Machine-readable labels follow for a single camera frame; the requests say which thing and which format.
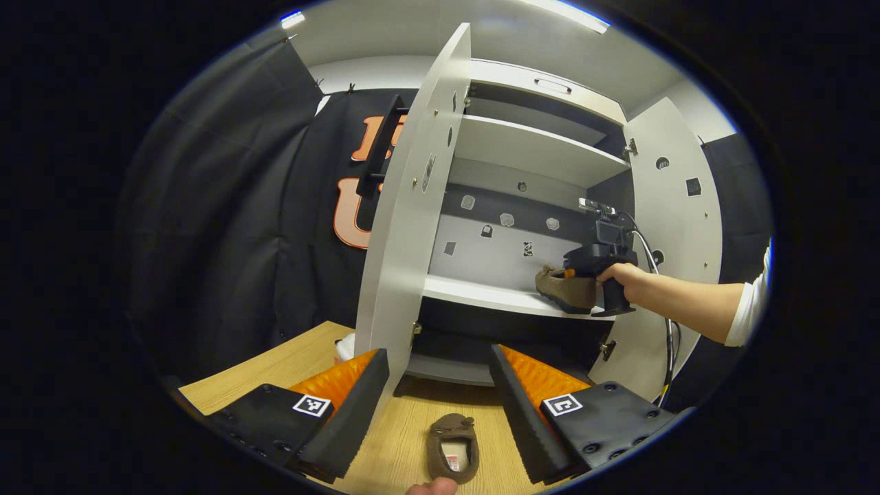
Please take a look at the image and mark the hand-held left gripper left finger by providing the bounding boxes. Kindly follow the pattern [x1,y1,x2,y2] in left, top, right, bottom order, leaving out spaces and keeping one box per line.
[205,347,391,485]

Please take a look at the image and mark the white shoe cabinet door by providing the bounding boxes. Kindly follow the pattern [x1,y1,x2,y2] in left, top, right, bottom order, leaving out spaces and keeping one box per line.
[354,23,472,420]
[588,96,724,403]

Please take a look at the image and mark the white shirt sleeve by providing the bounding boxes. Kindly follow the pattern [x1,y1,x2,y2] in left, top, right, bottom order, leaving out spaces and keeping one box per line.
[724,241,773,348]

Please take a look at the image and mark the white shoe cabinet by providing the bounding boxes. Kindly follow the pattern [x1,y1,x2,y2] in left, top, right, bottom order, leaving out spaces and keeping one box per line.
[406,58,633,386]

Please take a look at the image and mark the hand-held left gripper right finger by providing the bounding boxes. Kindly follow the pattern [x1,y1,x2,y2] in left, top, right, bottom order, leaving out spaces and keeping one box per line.
[488,344,680,487]

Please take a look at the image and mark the black door handle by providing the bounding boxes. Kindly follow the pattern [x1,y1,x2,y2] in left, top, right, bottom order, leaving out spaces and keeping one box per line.
[356,95,408,200]

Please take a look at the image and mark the brown fluffy shoe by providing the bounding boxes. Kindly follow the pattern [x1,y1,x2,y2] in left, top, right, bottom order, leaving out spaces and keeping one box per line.
[536,266,597,315]
[426,413,480,485]

